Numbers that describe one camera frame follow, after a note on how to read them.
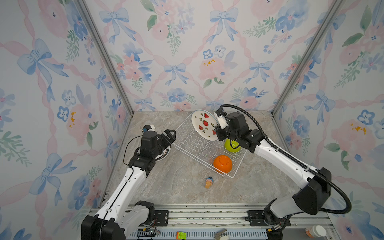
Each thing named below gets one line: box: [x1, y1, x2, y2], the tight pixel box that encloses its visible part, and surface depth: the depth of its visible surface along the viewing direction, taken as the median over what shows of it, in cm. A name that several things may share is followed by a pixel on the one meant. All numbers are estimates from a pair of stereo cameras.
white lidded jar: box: [305, 225, 327, 238], surface depth 67 cm
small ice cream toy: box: [205, 176, 214, 189], surface depth 85 cm
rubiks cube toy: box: [176, 231, 187, 240], surface depth 69 cm
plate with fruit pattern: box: [191, 109, 218, 142], surface depth 86 cm
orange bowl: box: [213, 155, 233, 174], surface depth 88 cm
